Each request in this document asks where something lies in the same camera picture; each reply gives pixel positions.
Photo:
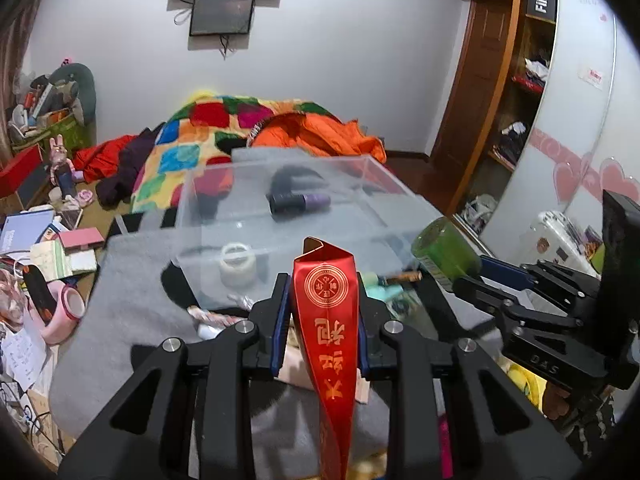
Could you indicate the dark green glass bottle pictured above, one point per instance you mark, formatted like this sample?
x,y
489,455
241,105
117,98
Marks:
x,y
442,250

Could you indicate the wooden wardrobe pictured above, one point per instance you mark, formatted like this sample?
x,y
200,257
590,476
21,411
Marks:
x,y
480,60

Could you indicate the bunny doll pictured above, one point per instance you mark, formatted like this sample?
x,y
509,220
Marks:
x,y
61,165

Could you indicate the black garment lettered band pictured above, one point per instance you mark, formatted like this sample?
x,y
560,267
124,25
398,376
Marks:
x,y
260,130

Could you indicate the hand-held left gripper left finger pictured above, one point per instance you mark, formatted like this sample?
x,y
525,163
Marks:
x,y
281,330

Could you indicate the white handbag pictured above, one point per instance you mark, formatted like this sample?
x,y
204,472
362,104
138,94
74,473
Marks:
x,y
555,240

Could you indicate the grey-green neck pillow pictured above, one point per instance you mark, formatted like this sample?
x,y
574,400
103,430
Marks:
x,y
85,90

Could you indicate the black striped scarf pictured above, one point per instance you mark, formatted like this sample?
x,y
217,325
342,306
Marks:
x,y
145,222

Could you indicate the pale green book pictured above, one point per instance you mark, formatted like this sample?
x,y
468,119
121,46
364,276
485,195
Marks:
x,y
55,260

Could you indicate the pale bag in wardrobe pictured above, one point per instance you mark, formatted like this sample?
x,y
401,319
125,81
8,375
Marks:
x,y
480,212

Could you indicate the white handwritten paper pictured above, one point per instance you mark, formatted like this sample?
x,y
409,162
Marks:
x,y
20,355

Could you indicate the white tape roll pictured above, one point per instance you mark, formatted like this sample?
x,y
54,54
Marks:
x,y
237,276

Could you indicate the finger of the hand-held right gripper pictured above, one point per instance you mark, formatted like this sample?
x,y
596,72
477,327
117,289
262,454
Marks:
x,y
502,270
480,292

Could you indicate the white sliding door pink hearts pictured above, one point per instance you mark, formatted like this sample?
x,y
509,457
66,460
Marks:
x,y
575,135

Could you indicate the slim brown cosmetic tube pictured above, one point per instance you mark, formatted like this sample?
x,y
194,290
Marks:
x,y
405,276

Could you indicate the red cloth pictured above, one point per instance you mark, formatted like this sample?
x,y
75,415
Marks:
x,y
105,155

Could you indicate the pink box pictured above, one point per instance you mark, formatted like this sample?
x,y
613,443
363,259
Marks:
x,y
80,239

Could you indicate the black orange-edged case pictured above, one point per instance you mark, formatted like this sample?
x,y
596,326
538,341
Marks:
x,y
40,295

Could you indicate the orange padded jacket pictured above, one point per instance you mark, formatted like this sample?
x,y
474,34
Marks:
x,y
325,135

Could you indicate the black bottle purple label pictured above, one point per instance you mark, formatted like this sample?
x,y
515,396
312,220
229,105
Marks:
x,y
295,204

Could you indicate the dark purple cloth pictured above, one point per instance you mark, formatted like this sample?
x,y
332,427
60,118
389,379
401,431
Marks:
x,y
130,160

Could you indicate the black box on shelf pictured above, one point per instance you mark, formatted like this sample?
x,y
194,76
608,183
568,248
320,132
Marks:
x,y
541,1

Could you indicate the pink slipper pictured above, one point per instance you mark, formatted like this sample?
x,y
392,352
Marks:
x,y
85,197

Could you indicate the grey blanket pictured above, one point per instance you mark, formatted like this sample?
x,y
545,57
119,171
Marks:
x,y
125,310

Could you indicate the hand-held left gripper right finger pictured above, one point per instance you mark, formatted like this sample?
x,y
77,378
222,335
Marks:
x,y
363,352

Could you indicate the small wall monitor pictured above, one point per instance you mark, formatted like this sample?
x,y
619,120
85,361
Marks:
x,y
220,15

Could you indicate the yellow plush toy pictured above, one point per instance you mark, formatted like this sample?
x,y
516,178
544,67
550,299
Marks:
x,y
525,385

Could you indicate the red gift packet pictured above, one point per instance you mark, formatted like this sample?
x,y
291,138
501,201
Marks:
x,y
325,310

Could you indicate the red box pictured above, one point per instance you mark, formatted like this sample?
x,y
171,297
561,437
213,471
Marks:
x,y
20,170

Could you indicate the colourful patchwork blanket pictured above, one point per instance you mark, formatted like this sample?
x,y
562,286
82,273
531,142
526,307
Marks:
x,y
170,160

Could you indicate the green storage box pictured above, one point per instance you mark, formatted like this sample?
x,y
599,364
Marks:
x,y
70,132

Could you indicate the blue notebook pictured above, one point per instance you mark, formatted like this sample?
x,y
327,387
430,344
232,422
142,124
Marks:
x,y
25,230

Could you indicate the clear plastic storage box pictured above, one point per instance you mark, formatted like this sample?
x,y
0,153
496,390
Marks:
x,y
225,220

